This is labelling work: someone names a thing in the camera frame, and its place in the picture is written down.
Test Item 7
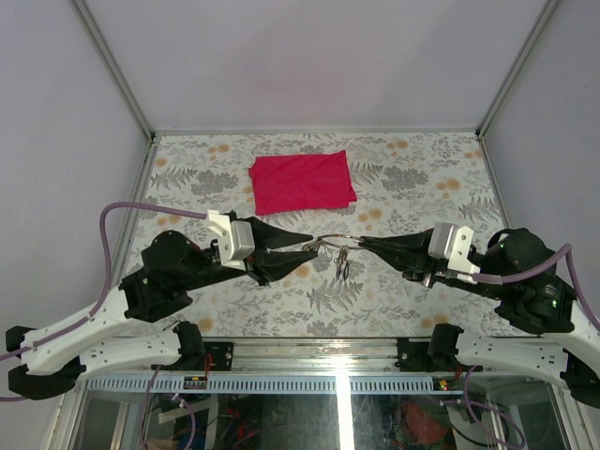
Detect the folded red cloth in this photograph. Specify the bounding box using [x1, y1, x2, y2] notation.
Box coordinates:
[248, 150, 357, 216]

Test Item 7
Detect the right aluminium frame post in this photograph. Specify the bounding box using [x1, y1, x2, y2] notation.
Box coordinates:
[475, 0, 563, 139]

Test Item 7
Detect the aluminium frame post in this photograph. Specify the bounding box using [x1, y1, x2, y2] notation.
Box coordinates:
[68, 0, 156, 142]
[475, 0, 563, 139]

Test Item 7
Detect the bunch of metal keys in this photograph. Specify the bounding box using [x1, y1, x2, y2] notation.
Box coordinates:
[335, 247, 350, 281]

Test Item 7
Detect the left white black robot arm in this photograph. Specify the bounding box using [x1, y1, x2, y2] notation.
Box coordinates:
[5, 211, 318, 401]

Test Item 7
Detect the silver wire keyring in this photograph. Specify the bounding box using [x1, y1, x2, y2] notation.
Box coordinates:
[302, 233, 363, 253]

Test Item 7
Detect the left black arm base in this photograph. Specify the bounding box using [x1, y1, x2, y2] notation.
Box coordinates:
[172, 322, 234, 372]

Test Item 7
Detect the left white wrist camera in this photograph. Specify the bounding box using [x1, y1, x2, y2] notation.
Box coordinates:
[206, 210, 255, 271]

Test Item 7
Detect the left aluminium frame post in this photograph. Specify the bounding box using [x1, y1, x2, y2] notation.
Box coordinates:
[68, 0, 156, 142]

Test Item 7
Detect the floral patterned table mat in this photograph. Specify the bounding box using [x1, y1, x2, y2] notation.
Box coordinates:
[140, 132, 516, 338]

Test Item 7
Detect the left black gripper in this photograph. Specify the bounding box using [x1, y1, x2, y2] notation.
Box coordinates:
[183, 218, 321, 293]

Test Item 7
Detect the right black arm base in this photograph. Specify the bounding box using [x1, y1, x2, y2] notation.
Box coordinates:
[395, 323, 483, 372]

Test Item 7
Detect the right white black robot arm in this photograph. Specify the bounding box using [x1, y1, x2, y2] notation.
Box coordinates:
[359, 223, 599, 408]

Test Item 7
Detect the aluminium mounting rail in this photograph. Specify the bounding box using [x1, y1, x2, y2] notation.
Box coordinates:
[69, 337, 576, 376]

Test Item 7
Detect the white slotted cable duct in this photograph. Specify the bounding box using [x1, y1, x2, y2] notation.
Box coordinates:
[86, 374, 435, 394]

